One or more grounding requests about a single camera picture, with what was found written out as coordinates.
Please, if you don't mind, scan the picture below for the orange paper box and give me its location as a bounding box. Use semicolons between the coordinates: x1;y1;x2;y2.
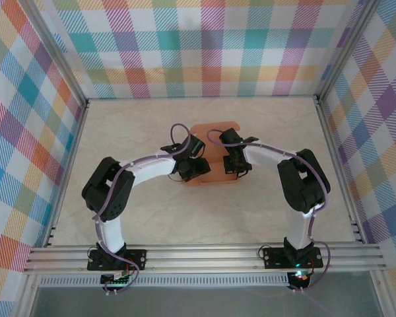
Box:
182;121;241;187

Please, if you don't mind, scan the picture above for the thin aluminium back rail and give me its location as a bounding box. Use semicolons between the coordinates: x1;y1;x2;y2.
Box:
85;94;321;100

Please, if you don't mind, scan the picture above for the aluminium mounting rail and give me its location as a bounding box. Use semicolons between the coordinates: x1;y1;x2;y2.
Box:
22;243;389;275

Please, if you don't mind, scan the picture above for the aluminium side rail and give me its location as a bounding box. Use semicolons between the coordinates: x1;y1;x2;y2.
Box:
43;98;90;248
314;94;366;244

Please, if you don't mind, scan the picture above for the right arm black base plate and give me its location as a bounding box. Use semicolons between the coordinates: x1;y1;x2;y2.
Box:
262;246;324;269

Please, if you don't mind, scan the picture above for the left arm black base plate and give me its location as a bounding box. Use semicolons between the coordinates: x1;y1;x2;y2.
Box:
86;249;148;272

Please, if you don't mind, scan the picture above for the slotted grey cable duct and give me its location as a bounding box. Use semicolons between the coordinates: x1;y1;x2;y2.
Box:
39;275;291;288

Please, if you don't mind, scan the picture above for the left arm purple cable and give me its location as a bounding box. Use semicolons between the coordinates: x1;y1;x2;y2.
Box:
94;123;192;295

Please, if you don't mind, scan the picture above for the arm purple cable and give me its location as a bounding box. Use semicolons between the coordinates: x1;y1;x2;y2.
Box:
207;129;333;294
94;123;192;295

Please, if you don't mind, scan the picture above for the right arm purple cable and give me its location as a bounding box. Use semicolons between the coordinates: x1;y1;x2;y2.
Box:
207;129;333;294

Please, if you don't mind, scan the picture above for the aluminium frame post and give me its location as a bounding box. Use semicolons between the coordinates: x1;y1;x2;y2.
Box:
315;0;383;102
18;0;90;107
15;273;42;317
370;270;396;317

